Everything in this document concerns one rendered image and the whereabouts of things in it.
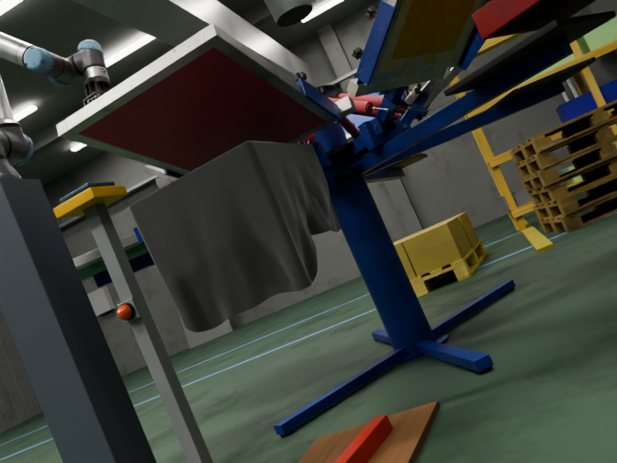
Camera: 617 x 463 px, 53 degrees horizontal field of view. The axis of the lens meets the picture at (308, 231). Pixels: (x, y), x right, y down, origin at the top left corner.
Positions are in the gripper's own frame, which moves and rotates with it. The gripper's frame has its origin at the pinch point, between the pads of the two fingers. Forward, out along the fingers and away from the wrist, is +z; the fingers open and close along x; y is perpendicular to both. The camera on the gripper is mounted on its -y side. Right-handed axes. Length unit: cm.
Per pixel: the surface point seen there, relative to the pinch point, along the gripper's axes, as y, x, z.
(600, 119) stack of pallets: -374, 161, -41
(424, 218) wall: -980, -125, -172
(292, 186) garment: -10, 49, 39
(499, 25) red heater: -43, 119, 8
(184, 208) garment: 7.7, 23.0, 36.9
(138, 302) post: 29, 17, 63
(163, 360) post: 25, 17, 78
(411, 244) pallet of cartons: -332, -4, 1
